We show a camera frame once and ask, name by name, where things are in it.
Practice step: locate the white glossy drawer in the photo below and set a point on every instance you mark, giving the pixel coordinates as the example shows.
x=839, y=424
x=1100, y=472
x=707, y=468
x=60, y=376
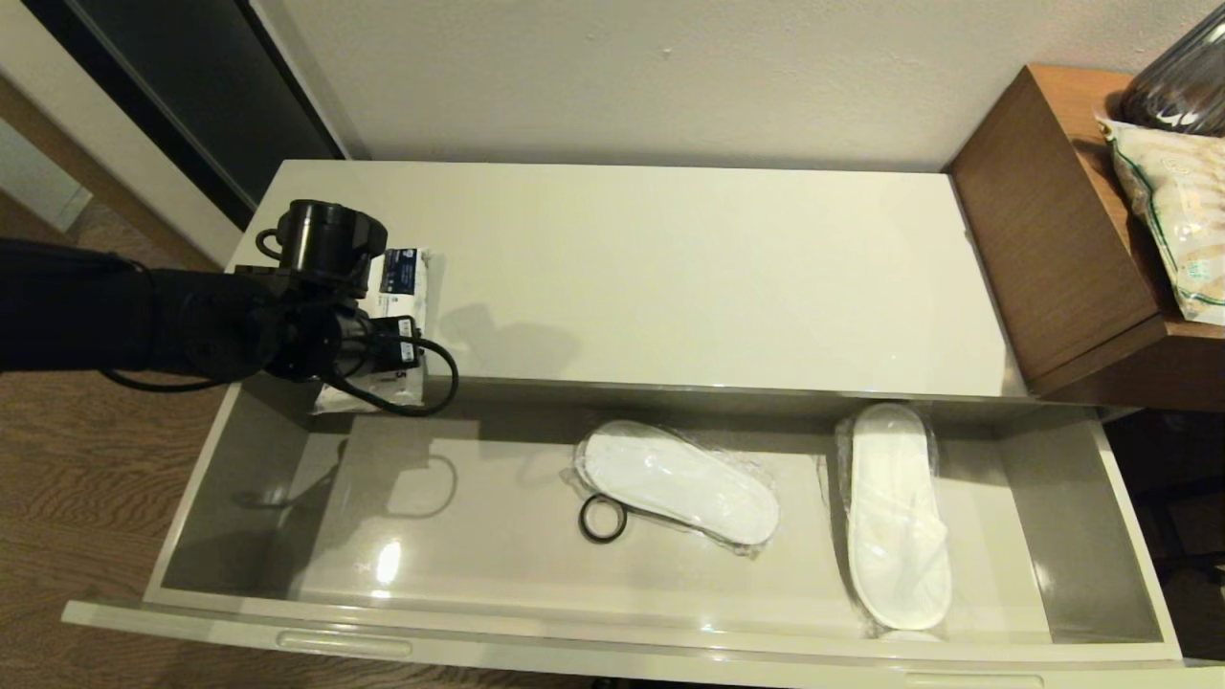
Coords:
x=478, y=536

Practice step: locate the black tape roll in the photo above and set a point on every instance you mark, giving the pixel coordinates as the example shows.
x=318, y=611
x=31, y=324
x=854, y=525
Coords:
x=583, y=520

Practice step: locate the dark glass vase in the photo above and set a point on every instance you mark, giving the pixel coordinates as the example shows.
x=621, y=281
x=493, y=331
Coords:
x=1182, y=91

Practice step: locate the brown wooden door trim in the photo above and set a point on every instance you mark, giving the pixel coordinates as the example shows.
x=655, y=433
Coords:
x=96, y=174

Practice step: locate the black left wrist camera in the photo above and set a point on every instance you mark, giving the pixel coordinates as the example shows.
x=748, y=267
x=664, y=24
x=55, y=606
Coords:
x=330, y=239

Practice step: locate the brown wooden desk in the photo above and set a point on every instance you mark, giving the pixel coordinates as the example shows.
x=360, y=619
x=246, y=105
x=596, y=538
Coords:
x=1043, y=230

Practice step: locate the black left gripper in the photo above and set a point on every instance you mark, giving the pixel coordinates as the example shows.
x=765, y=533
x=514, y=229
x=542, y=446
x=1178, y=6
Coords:
x=325, y=340

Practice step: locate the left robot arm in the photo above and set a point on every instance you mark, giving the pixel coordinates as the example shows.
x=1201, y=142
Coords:
x=96, y=321

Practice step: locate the white slipper in smooth plastic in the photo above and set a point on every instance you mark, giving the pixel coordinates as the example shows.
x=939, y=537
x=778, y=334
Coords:
x=900, y=526

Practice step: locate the clear snack bag green print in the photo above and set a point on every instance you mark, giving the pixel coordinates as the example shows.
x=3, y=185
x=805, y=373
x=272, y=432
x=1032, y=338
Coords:
x=1182, y=211

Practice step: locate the white tissue pack blue print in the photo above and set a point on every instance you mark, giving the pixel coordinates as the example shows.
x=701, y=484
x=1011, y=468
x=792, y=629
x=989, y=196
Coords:
x=407, y=287

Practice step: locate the white slipper in crumpled plastic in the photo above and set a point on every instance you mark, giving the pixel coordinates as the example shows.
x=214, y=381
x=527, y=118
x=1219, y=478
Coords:
x=679, y=483

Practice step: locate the white glossy cabinet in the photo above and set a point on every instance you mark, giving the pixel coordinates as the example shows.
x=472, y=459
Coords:
x=670, y=277

